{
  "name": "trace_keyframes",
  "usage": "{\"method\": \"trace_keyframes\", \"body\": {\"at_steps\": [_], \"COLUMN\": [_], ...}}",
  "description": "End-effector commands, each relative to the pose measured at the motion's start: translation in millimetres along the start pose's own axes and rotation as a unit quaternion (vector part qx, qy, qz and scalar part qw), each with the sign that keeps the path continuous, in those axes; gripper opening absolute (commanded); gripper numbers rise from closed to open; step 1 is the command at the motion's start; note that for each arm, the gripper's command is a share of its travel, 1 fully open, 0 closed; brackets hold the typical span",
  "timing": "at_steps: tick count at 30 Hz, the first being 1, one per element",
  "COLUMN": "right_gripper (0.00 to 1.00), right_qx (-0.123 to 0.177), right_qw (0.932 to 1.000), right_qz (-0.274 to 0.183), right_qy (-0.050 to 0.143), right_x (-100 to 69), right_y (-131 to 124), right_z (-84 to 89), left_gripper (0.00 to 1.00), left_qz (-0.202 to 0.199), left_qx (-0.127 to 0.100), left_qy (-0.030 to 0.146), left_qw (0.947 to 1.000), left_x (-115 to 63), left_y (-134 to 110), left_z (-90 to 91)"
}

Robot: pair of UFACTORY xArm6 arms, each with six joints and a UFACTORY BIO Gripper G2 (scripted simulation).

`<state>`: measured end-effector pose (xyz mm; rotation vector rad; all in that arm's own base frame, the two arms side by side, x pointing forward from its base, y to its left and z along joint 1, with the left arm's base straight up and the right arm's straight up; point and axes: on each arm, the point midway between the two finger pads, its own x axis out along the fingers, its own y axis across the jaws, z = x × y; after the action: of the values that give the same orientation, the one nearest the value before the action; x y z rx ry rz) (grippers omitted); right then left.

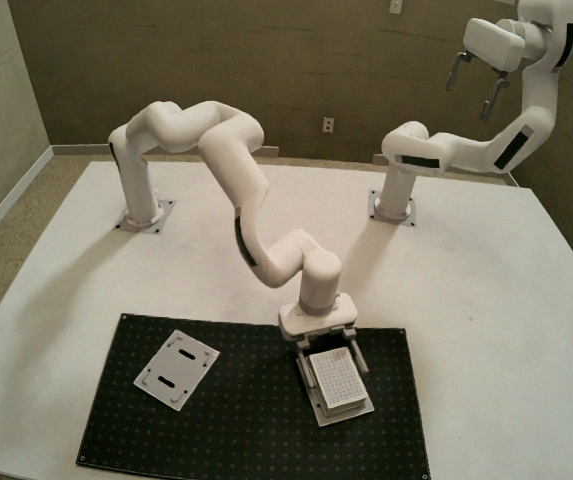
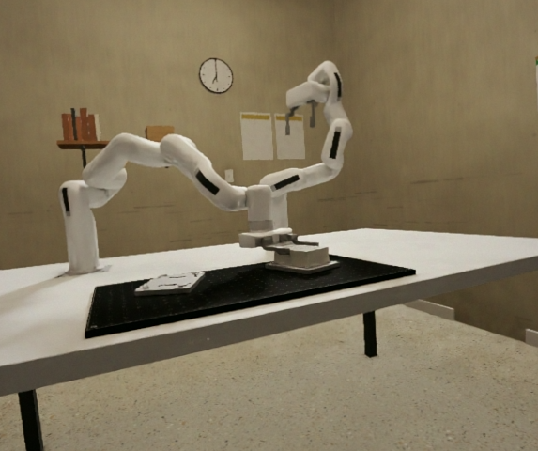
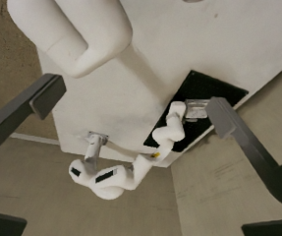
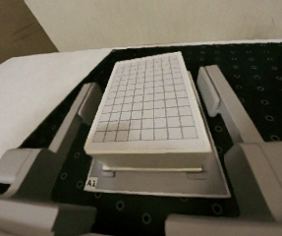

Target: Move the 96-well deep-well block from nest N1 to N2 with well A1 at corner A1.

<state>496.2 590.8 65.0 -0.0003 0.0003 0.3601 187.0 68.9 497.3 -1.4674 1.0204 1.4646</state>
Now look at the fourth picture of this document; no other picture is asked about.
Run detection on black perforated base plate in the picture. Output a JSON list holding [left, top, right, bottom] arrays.
[[18, 42, 282, 236]]

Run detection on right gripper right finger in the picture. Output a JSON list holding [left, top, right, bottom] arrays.
[[165, 65, 282, 236]]

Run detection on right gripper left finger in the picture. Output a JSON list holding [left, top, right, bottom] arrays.
[[0, 83, 103, 236]]

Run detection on white deep-well block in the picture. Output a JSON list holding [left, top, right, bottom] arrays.
[[84, 51, 211, 172]]

